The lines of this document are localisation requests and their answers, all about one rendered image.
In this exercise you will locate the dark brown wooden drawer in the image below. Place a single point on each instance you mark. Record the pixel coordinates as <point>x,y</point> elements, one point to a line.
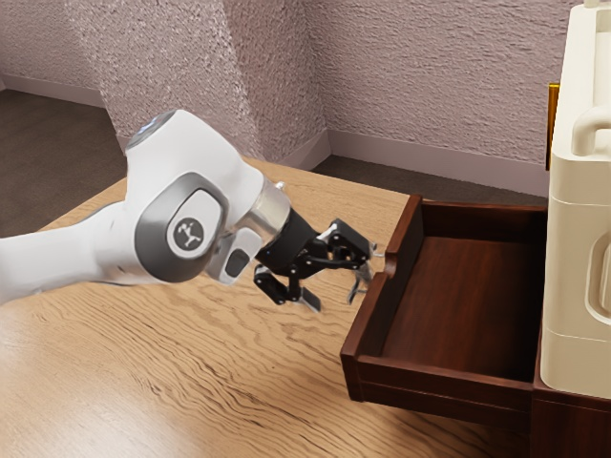
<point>458,296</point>

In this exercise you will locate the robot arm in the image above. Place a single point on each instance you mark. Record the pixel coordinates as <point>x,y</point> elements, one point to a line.
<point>157,200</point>

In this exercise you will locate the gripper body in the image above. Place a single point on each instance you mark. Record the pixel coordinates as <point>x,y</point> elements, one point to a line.
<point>286,245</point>

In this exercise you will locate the dark brown wooden cabinet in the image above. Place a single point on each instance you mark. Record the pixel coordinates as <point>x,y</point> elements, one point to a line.
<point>573,424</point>

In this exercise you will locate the yellow-brown flat panel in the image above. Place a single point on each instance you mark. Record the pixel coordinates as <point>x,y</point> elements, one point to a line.
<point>552,124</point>

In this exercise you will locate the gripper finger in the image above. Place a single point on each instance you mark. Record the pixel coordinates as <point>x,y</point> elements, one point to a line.
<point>346,243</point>
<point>281,291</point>

